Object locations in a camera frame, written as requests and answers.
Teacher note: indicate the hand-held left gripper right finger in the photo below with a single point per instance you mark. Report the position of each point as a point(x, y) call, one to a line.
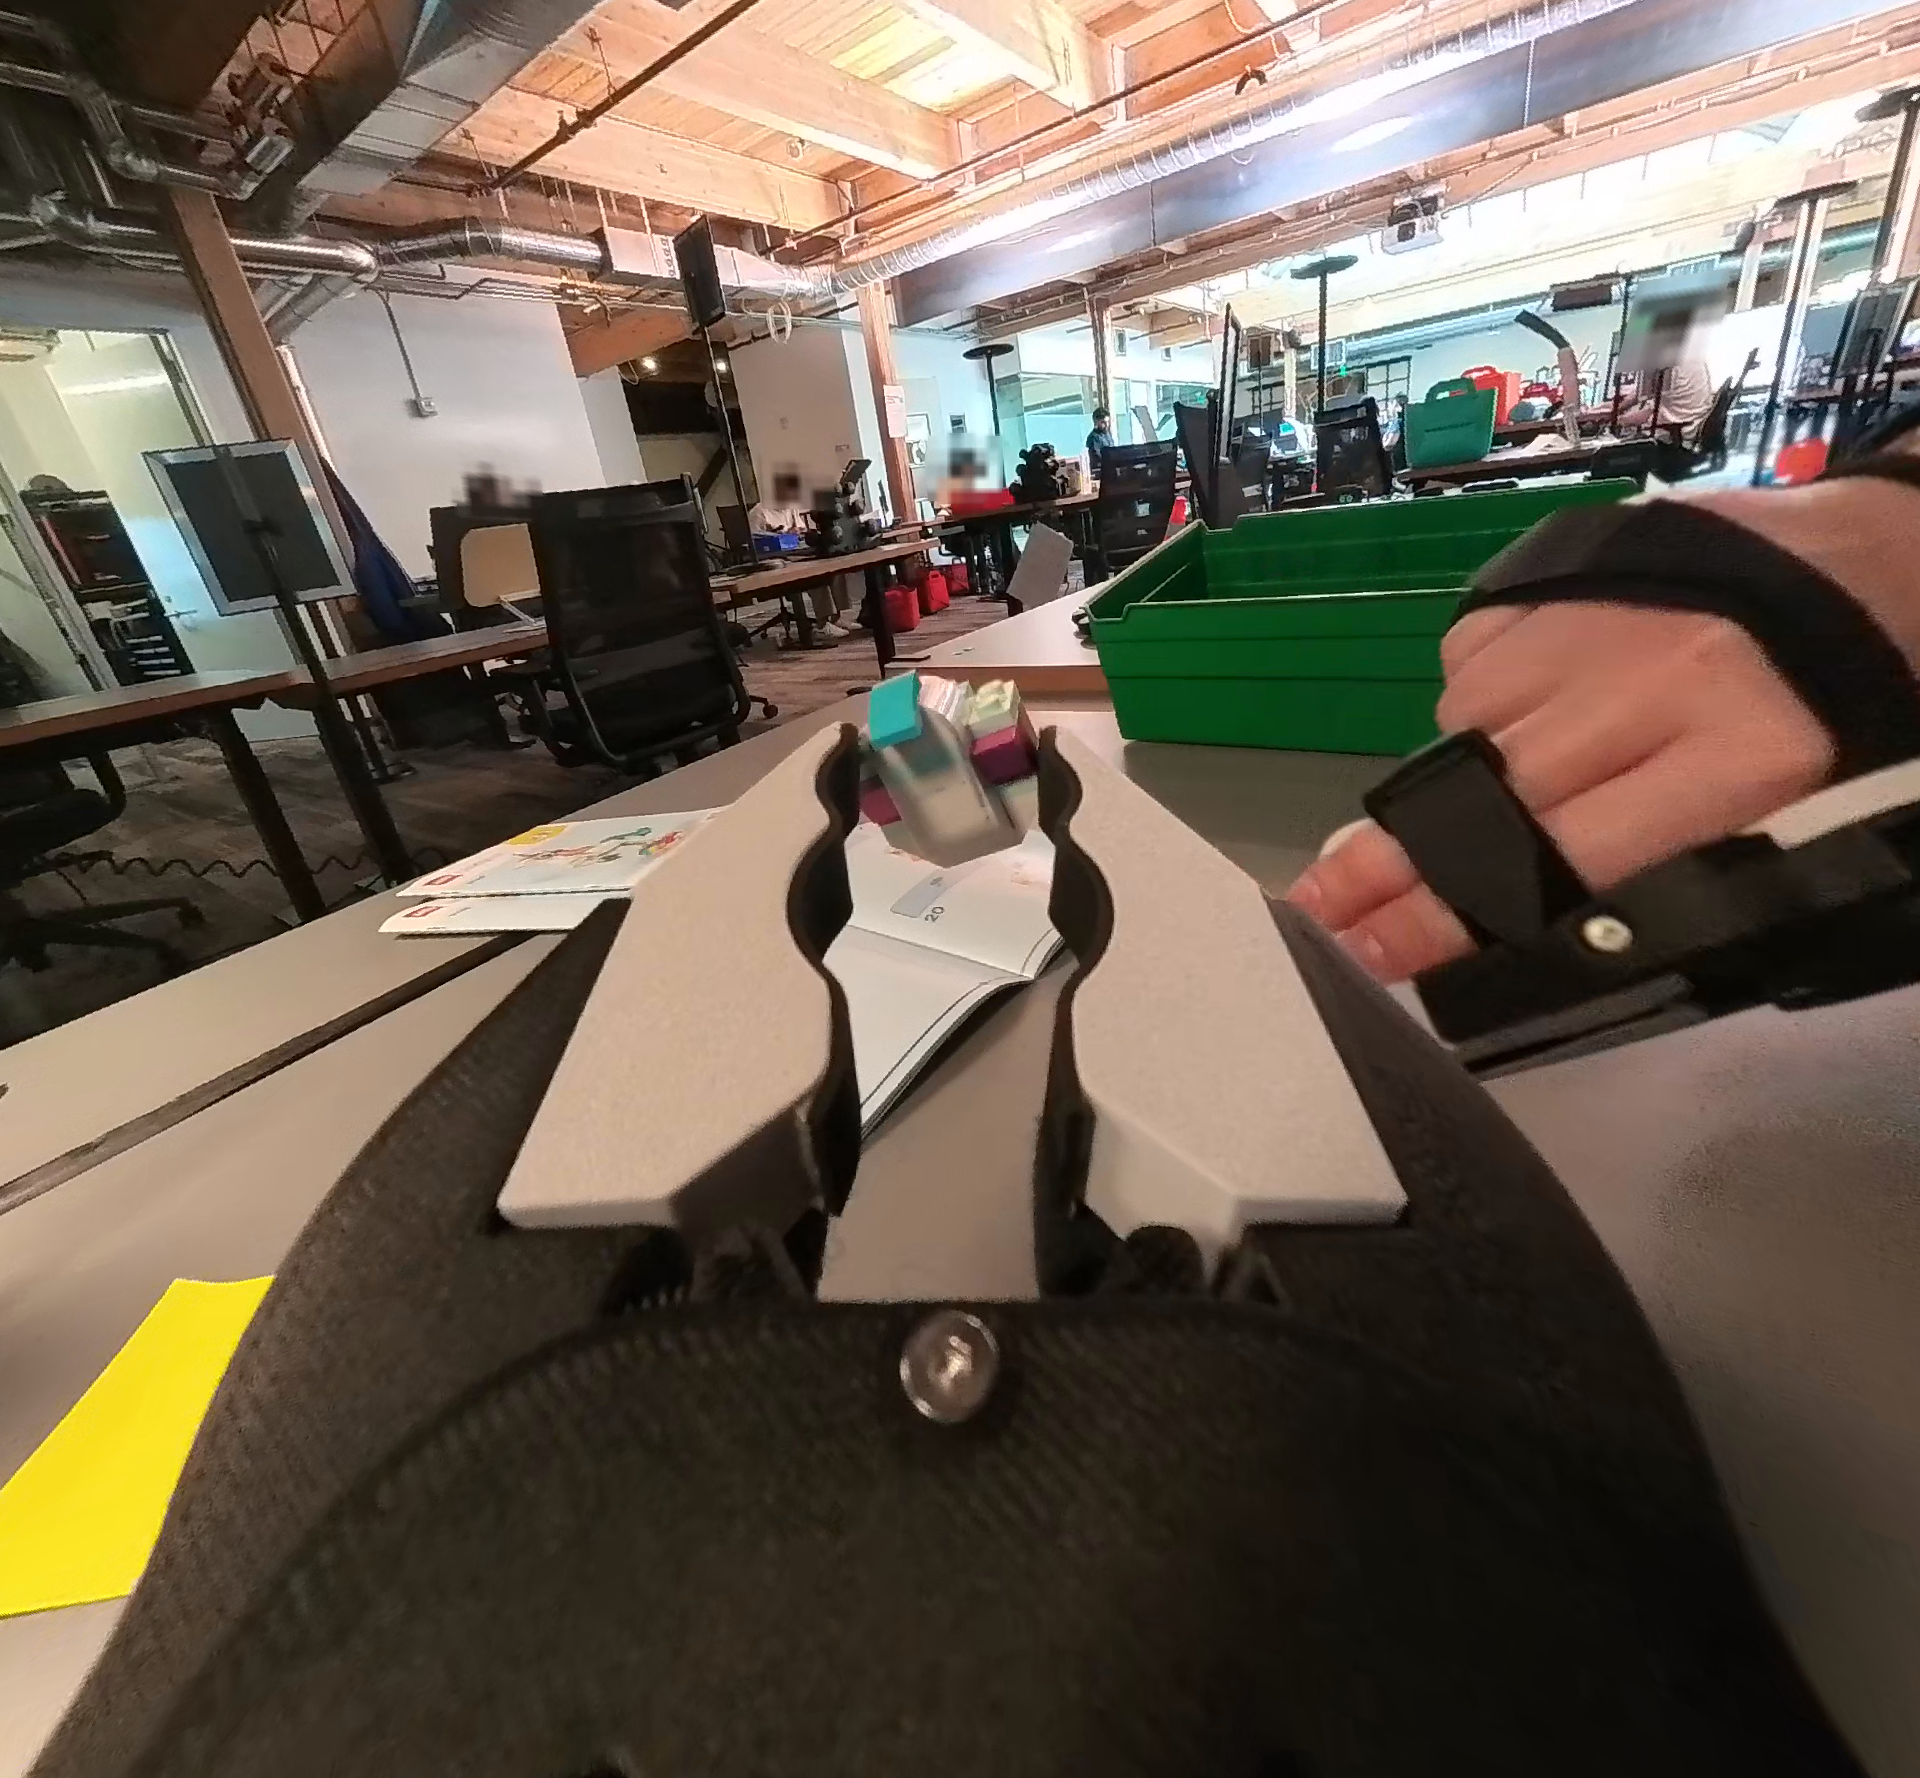
point(1213, 1042)

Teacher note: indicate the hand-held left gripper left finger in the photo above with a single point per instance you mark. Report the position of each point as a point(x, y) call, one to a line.
point(674, 1027)

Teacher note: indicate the multicoloured lego model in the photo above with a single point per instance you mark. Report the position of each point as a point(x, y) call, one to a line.
point(941, 773)

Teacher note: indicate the closed lego instruction booklet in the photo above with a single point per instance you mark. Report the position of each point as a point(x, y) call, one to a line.
point(568, 860)

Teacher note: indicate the open lego instruction booklet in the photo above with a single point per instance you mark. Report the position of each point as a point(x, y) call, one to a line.
point(930, 968)

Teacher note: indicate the person's right hand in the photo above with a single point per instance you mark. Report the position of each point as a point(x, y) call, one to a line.
point(1649, 697)

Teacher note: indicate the green plastic bin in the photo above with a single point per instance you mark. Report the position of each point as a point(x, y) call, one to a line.
point(1260, 667)

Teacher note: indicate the green tote bag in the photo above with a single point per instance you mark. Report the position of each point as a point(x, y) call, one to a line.
point(1449, 424)

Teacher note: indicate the dark wooden desk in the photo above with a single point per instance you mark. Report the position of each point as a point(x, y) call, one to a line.
point(150, 701)

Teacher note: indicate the framed board on stand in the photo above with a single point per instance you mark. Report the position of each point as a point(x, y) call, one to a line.
point(239, 524)

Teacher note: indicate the yellow paper sheet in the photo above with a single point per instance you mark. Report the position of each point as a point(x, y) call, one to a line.
point(113, 1463)

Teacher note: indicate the ceiling projector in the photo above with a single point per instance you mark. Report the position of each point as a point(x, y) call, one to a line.
point(1412, 224)

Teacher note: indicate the black floor lamp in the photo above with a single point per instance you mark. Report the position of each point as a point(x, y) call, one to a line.
point(1325, 265)

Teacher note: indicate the hanging black monitor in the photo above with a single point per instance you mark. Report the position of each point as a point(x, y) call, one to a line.
point(698, 265)

